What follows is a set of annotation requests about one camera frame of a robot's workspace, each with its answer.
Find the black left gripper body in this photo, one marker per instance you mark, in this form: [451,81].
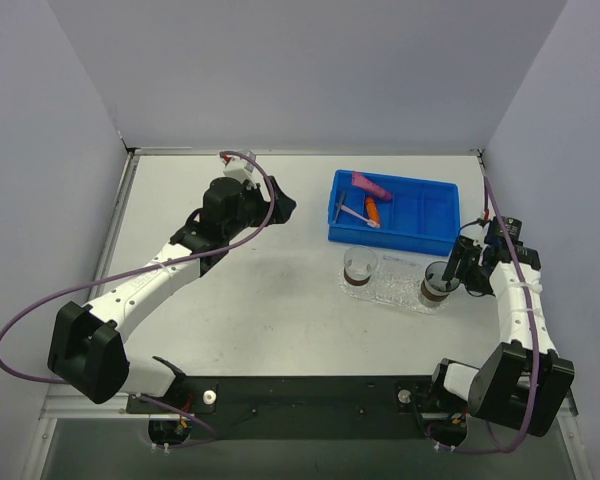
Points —
[269,201]

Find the clear textured oval tray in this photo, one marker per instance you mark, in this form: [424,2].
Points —
[368,293]

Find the clear textured acrylic stand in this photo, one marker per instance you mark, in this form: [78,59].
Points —
[398,281]

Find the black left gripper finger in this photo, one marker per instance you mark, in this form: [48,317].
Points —
[274,190]
[283,211]

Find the blue plastic divided bin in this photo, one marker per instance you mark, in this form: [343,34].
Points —
[422,217]

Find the grey toothbrush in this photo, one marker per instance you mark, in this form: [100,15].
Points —
[339,205]

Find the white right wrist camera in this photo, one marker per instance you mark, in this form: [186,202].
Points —
[485,220]

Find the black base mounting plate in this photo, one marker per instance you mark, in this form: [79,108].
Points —
[315,407]

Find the orange toothpaste tube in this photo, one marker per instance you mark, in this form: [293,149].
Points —
[372,210]

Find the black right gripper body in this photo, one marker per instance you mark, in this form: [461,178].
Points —
[469,256]

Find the blue tinted cup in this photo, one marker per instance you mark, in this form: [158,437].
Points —
[434,289]

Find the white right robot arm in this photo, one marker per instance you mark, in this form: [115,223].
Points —
[524,381]

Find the pink toothbrush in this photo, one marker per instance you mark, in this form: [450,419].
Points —
[364,219]

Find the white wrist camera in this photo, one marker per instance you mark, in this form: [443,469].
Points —
[237,168]
[485,220]

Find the aluminium frame rail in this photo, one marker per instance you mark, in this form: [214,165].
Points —
[74,407]

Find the pink toothpaste tube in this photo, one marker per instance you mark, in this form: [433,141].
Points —
[362,182]

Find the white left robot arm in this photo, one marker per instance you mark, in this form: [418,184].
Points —
[88,342]

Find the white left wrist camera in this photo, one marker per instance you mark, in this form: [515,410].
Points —
[237,168]

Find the clear cup brown band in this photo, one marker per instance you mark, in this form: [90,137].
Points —
[359,265]

